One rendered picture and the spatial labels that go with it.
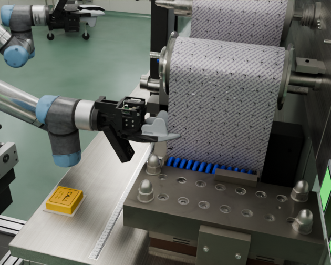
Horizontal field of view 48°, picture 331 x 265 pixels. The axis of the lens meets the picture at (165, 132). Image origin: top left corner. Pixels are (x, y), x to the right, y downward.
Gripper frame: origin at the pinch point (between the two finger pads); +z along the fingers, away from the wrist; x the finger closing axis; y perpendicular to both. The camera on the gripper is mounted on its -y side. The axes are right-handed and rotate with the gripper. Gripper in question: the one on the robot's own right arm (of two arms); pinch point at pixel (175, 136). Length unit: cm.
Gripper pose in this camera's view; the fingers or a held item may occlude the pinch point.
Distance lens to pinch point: 88.8
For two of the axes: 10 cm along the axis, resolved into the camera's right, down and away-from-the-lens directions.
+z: 9.7, 1.5, -1.9
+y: 0.3, -8.6, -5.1
